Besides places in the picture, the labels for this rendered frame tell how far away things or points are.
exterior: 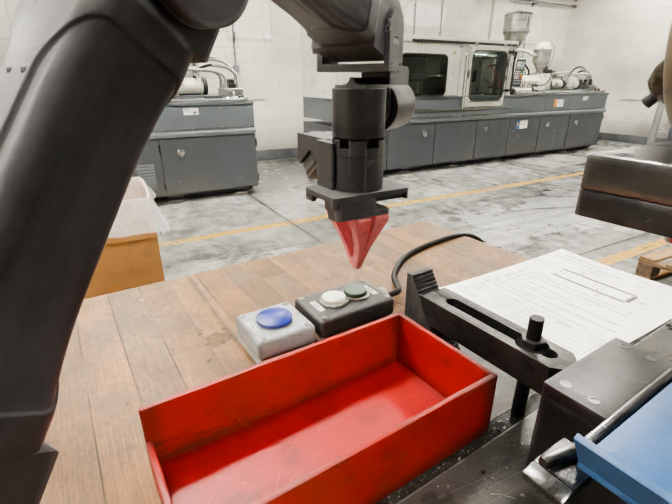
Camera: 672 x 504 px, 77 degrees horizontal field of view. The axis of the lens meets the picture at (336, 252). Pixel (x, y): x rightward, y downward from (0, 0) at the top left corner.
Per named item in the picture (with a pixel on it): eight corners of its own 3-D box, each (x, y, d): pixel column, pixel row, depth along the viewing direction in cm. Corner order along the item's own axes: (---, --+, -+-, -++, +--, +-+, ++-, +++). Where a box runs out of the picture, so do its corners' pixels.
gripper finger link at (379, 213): (307, 265, 52) (305, 190, 48) (355, 254, 55) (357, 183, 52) (336, 287, 46) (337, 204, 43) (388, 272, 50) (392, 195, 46)
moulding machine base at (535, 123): (338, 183, 521) (338, 99, 484) (302, 169, 603) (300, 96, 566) (598, 149, 774) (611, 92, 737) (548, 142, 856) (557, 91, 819)
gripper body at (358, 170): (304, 202, 48) (302, 135, 46) (375, 190, 53) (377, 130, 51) (333, 216, 43) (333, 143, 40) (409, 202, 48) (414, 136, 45)
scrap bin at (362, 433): (150, 467, 33) (137, 407, 31) (396, 359, 45) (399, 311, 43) (195, 621, 23) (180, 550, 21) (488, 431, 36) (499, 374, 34)
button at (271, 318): (251, 326, 48) (250, 311, 47) (283, 316, 50) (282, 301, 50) (266, 343, 45) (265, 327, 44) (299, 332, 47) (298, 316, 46)
